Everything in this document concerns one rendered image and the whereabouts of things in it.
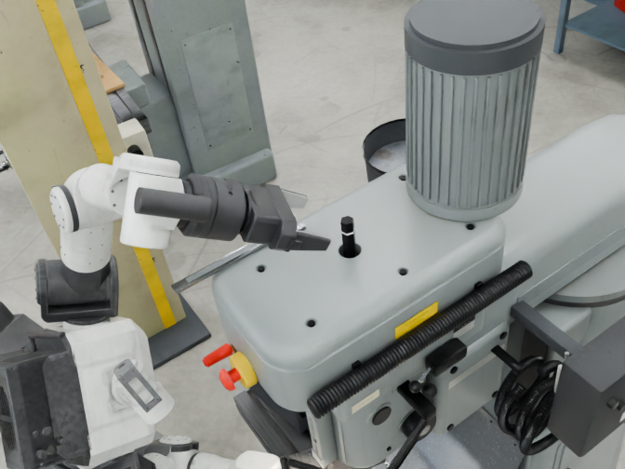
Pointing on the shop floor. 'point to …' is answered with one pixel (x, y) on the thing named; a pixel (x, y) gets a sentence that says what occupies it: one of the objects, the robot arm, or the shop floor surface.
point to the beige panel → (78, 154)
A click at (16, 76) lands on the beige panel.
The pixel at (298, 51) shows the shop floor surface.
